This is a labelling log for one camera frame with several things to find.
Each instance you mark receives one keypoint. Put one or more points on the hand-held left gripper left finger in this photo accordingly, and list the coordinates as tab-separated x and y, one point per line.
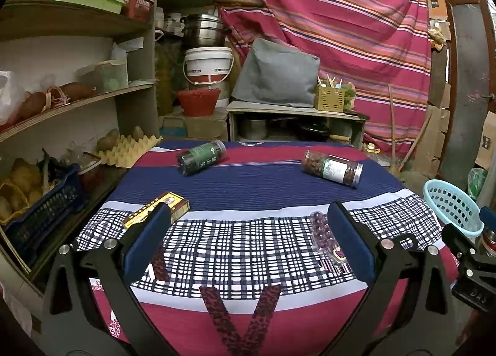
149	241

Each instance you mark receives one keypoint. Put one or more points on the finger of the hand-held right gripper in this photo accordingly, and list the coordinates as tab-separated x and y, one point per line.
459	241
489	218

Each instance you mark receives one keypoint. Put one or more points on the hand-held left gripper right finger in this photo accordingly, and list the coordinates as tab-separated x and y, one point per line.
348	241

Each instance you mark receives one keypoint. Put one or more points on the light blue plastic basket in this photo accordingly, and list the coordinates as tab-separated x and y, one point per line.
449	201

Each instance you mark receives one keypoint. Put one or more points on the clear blister tray purple balls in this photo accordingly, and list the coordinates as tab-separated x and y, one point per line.
323	234

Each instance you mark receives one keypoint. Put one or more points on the green plastic bag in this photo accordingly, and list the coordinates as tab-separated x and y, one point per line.
477	182

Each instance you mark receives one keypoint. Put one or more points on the yellow portrait box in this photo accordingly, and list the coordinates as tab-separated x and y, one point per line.
174	205

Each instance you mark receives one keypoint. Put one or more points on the brown cardboard box black print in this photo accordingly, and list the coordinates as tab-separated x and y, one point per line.
487	142

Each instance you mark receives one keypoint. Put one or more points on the brown snack jar silver lid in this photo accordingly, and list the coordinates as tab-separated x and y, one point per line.
331	168

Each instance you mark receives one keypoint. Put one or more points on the red mesh basket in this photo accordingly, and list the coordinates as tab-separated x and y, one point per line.
91	173

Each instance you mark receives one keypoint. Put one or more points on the clear plastic bottle yellow cap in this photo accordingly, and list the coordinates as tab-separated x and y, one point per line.
372	151

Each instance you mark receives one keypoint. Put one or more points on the yellow egg carton tray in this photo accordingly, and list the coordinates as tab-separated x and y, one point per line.
128	150

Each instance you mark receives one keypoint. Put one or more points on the stack of flattened cardboard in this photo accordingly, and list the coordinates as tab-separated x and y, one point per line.
432	139

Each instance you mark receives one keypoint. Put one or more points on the green label jar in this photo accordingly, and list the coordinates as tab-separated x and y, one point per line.
201	157

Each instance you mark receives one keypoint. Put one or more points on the dark blue plastic crate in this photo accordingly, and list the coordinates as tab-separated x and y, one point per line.
46	220

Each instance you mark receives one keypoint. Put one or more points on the black wok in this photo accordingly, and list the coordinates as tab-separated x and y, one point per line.
313	131

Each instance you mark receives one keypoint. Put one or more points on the blue carton box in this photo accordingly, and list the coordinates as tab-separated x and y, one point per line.
173	128

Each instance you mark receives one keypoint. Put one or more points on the wooden broom stick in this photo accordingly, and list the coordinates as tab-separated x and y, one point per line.
393	123

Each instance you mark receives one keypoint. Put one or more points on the plain brown cardboard box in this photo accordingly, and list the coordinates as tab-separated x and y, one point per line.
207	127

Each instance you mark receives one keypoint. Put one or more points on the yellow fruit in net bag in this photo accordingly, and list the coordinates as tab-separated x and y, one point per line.
21	181

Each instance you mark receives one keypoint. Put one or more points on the yellow chopstick holder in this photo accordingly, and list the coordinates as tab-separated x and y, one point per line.
329	99

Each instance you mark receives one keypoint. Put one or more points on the green leafy vegetable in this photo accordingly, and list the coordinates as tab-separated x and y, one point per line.
349	94

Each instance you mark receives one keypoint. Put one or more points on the small steel pot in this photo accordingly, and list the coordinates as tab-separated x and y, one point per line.
254	128

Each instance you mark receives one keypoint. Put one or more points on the red plastic basin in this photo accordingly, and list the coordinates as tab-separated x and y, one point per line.
198	102

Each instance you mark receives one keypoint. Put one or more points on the low wooden cabinet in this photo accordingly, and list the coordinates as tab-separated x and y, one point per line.
267	108

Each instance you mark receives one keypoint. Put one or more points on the sweet potato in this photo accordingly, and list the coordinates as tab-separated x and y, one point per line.
33	106
77	91

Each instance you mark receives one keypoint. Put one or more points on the yellow oil bottle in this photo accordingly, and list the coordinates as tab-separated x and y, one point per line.
164	73

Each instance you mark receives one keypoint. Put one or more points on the clear plastic container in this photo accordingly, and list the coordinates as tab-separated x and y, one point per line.
106	76

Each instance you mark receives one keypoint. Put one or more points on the grey cushion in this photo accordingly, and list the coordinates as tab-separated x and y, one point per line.
277	73

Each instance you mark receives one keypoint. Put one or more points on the white plastic bucket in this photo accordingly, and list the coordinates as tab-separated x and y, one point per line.
207	65

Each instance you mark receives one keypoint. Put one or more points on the tan hanging bundle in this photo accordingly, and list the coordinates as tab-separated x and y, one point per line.
436	36

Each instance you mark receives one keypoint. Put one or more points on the white plastic bag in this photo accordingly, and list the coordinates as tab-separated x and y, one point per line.
8	98

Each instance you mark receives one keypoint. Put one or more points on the stainless steel stock pot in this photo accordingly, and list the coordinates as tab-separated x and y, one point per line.
205	32

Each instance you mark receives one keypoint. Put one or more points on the white plastic jars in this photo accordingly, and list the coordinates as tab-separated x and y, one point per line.
168	22

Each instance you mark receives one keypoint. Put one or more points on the red striped cloth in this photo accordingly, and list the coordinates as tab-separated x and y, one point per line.
341	18

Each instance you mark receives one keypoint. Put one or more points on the wooden shelf unit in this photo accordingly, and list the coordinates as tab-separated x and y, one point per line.
73	24

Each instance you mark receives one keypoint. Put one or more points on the small red plastic basket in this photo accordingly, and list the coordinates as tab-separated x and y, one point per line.
138	9

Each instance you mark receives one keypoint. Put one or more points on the grey door wooden frame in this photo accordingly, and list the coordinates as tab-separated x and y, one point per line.
467	88

